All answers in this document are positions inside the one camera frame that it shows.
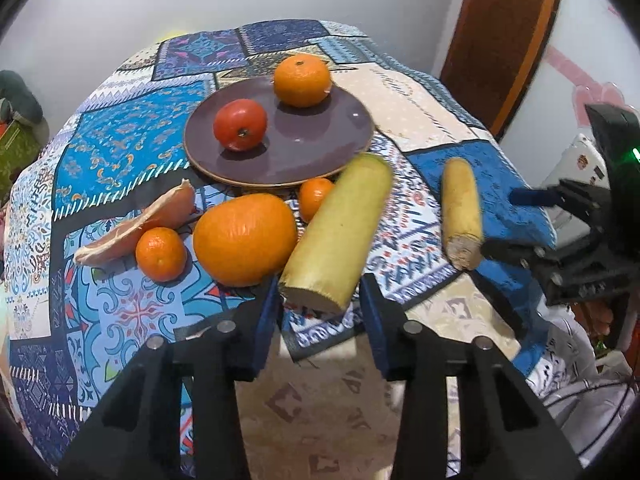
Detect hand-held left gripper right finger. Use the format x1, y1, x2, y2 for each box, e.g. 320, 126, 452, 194
360, 275, 583, 480

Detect person's right hand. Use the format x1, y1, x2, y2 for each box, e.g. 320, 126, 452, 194
575, 302, 617, 347

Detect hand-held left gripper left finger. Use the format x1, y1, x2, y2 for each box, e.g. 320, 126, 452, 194
57, 275, 283, 480

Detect pink wall sticker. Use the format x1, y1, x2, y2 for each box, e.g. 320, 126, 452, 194
545, 45, 626, 126

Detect dark purple plate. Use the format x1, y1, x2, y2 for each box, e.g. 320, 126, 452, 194
182, 77, 376, 188

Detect peeled pomelo segment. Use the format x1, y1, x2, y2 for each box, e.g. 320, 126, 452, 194
74, 179, 197, 266

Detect black cable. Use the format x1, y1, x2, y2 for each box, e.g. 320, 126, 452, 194
540, 374, 640, 411

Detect brown wooden door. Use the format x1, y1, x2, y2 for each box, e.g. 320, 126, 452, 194
440, 0, 568, 141

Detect white patterned cloth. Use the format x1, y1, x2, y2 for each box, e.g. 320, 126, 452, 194
525, 305, 632, 461

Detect medium orange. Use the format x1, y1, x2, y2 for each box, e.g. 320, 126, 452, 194
273, 54, 332, 108

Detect white device with stickers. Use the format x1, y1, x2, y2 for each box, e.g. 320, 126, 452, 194
542, 132, 608, 192

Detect thick sugarcane piece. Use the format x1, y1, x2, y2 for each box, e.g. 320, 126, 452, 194
277, 152, 395, 313

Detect patchwork printed tablecloth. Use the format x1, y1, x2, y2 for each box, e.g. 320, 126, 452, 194
0, 20, 558, 480

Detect grey-green cushion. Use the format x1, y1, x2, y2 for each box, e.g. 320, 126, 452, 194
0, 70, 45, 123

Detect green bag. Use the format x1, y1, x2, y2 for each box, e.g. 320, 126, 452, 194
0, 120, 43, 196

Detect large orange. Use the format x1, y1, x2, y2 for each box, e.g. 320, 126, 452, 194
193, 193, 298, 287

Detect small mandarin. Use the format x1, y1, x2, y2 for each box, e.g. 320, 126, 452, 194
298, 178, 335, 224
135, 227, 188, 282

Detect red tomato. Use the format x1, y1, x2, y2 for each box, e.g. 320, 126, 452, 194
213, 99, 268, 152

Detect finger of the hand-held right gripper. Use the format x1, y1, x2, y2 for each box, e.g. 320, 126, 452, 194
509, 179, 608, 233
481, 237, 562, 272

